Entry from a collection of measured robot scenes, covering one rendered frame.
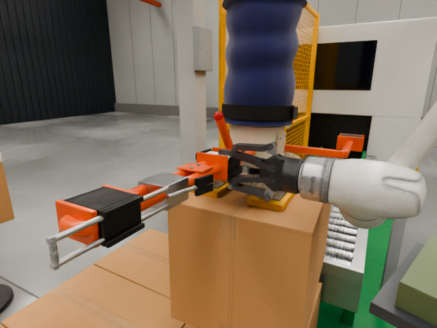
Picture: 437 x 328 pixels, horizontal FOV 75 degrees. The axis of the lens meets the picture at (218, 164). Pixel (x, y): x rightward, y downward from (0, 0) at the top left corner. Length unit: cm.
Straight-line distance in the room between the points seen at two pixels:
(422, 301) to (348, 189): 55
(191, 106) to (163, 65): 1055
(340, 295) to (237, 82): 108
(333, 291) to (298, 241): 83
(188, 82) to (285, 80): 153
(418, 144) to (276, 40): 42
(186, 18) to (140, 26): 1139
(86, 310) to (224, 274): 67
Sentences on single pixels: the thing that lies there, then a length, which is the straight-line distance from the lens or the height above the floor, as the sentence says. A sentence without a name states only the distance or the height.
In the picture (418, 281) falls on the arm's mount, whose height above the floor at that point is 84.
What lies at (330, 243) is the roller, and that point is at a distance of 174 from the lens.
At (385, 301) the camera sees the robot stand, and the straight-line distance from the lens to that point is 109.
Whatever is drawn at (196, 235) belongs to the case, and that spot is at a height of 98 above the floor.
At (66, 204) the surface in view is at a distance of 43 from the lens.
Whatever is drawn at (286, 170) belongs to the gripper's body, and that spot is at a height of 122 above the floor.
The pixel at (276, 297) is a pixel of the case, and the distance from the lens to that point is 81.
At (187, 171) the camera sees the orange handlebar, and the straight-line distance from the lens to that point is 61.
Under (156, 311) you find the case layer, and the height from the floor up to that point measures 54.
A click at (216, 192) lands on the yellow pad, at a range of 83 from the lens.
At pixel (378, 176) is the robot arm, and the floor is 124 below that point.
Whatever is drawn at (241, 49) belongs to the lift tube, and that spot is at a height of 147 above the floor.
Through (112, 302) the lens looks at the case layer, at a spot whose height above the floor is 54.
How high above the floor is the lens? 139
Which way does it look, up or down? 16 degrees down
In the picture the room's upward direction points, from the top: straight up
